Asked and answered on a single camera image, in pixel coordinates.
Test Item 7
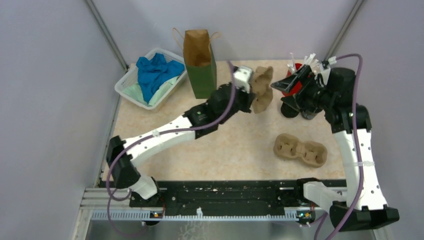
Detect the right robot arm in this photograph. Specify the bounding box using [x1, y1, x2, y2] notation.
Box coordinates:
[271, 65, 400, 232]

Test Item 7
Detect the white plastic basket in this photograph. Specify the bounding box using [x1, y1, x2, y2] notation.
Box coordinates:
[114, 48, 187, 111]

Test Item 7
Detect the light green cloth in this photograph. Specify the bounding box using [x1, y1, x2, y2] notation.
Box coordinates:
[123, 76, 179, 107]

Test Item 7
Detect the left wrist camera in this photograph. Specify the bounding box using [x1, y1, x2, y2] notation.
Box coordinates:
[233, 65, 254, 93]

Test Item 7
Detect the purple cable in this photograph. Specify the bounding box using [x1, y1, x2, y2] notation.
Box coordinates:
[105, 60, 237, 239]
[312, 53, 365, 240]

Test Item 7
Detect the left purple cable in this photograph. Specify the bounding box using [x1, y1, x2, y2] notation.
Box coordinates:
[105, 60, 237, 239]

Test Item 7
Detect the stack of black lids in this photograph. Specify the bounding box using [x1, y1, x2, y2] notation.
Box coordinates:
[280, 102, 299, 119]

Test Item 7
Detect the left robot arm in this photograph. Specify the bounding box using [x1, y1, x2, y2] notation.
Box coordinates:
[106, 83, 256, 207]

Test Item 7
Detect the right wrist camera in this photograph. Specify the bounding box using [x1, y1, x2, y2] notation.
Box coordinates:
[319, 63, 331, 86]

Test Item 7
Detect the red cylindrical straw holder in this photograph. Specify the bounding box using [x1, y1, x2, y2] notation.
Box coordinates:
[281, 82, 302, 97]

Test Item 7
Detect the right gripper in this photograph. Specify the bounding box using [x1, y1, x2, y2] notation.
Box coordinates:
[270, 65, 334, 113]

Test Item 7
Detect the blue cloth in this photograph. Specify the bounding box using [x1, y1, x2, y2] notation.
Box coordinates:
[136, 53, 185, 102]

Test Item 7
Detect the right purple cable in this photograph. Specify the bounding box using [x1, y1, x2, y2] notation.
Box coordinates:
[312, 53, 365, 240]

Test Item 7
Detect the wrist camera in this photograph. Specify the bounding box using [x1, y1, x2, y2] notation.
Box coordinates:
[319, 63, 331, 86]
[233, 65, 254, 93]

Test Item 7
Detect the green brown paper bag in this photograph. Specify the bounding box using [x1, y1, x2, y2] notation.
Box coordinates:
[172, 27, 221, 99]

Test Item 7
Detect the single pulp cup carrier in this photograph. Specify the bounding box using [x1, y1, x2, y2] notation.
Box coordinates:
[250, 66, 274, 114]

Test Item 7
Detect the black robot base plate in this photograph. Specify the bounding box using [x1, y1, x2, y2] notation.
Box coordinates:
[129, 180, 310, 217]

